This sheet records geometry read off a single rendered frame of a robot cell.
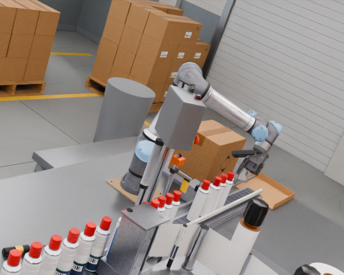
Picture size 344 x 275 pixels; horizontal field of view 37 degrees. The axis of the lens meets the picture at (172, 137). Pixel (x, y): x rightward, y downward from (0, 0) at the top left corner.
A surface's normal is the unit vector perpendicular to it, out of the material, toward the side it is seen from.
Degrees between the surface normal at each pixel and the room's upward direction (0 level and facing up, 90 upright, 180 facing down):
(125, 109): 94
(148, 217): 0
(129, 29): 90
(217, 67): 90
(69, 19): 90
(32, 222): 0
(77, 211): 0
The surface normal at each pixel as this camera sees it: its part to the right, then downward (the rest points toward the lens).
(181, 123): 0.30, 0.44
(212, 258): -0.51, 0.15
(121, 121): 0.00, 0.43
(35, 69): 0.75, 0.47
